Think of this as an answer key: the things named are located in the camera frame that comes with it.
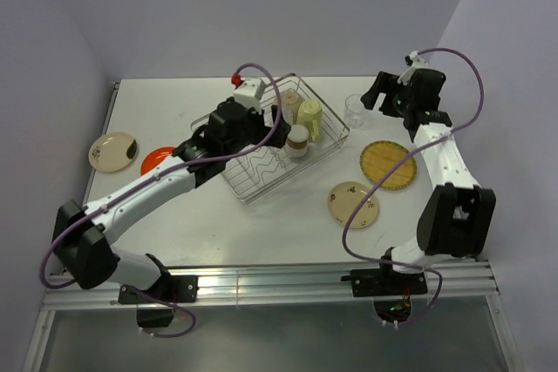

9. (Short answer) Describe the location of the yellow woven pattern plate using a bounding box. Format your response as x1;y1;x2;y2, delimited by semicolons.
359;140;418;191

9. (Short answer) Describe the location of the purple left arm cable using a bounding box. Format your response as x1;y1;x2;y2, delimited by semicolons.
39;62;289;341

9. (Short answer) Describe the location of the white ceramic bowl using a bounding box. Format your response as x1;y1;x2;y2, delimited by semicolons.
281;88;303;125

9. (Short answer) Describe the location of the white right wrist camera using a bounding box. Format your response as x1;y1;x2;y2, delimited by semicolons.
397;51;430;85

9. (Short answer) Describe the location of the aluminium table front rail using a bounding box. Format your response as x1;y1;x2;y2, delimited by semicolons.
40;260;500;311

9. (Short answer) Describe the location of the pale yellow mug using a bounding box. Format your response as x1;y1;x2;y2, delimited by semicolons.
296;99;323;143

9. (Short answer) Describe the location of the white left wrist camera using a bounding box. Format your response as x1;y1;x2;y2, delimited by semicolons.
233;78;265;113

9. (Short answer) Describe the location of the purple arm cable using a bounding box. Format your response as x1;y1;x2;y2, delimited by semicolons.
39;62;289;341
341;46;486;325

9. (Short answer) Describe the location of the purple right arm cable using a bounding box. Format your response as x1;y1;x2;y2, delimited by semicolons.
341;46;486;325

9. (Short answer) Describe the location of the clear glass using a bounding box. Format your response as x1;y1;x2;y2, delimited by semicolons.
344;94;367;129

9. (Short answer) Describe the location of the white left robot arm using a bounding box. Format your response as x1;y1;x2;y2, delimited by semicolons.
53;98;290;301

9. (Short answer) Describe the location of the metal wire dish rack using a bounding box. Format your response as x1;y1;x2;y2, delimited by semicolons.
190;74;350;206

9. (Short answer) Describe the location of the orange plate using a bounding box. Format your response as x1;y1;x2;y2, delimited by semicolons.
139;146;174;176

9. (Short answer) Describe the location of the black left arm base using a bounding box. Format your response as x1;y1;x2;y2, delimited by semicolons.
118;254;199;338

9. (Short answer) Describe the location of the cream floral plate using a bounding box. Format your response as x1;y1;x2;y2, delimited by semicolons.
327;181;379;229
88;132;139;172

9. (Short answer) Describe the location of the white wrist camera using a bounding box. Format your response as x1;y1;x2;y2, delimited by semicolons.
233;78;265;113
397;51;430;85

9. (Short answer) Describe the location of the brown white ceramic cup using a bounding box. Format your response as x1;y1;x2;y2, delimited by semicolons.
284;125;310;159

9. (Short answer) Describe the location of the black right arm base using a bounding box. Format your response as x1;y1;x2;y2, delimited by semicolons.
341;250;428;328

